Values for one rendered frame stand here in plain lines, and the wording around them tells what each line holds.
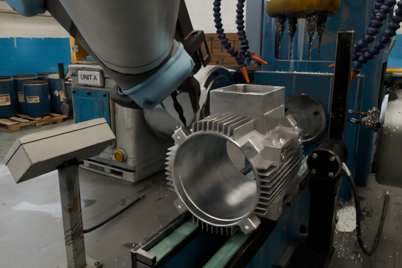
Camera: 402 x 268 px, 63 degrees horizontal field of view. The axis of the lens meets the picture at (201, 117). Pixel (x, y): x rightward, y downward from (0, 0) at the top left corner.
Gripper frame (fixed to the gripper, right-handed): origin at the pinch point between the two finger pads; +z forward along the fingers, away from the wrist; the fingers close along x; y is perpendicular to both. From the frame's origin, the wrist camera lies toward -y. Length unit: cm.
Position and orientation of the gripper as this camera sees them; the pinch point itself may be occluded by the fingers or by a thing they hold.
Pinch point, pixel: (187, 125)
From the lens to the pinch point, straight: 55.2
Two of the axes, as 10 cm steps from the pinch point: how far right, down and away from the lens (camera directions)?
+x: -8.4, -1.2, 5.2
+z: 2.7, 7.5, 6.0
